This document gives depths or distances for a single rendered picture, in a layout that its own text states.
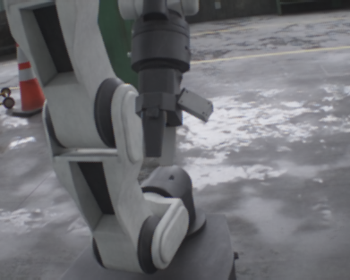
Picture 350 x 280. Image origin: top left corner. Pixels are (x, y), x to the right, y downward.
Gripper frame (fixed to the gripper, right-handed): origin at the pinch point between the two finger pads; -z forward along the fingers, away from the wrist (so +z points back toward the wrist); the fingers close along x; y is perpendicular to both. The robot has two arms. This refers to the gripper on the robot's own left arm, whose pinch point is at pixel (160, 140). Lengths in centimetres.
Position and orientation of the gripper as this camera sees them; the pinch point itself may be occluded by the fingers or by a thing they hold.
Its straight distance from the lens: 59.0
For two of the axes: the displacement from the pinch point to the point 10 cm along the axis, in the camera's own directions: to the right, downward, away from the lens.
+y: 9.9, -0.3, -1.3
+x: -1.3, -1.8, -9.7
